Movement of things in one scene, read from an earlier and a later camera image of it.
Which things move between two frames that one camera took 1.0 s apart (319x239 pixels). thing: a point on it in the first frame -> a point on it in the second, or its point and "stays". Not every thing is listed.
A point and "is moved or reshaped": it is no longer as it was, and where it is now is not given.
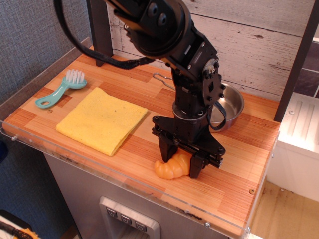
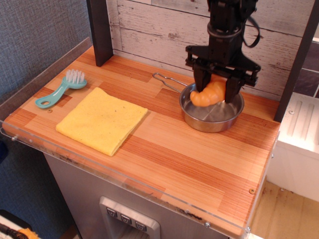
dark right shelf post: [298, 63] stays
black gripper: [192, 131] -> [224, 55]
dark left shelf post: [100, 22] stays
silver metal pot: [233, 102] stays
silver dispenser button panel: [122, 222] stays
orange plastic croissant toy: [177, 166] is moved or reshaped
